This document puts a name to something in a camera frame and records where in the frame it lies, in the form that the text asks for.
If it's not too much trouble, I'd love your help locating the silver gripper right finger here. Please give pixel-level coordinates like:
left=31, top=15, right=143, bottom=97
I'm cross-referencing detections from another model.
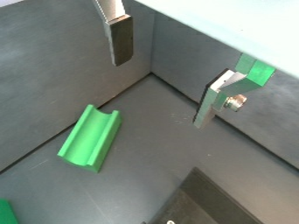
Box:
left=192, top=53, right=276, bottom=129

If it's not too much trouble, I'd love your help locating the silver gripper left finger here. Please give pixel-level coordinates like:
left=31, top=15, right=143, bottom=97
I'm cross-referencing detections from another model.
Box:
left=92, top=0, right=133, bottom=67

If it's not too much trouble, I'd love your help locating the green arch block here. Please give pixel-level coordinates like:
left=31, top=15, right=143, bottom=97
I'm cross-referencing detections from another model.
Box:
left=57, top=105, right=121, bottom=172

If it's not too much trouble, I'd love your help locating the black arch fixture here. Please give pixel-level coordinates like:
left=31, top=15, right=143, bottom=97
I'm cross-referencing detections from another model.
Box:
left=141, top=167, right=264, bottom=224

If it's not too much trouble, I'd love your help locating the green shape sorter board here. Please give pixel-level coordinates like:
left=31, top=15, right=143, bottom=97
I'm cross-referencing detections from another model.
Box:
left=0, top=199, right=19, bottom=224

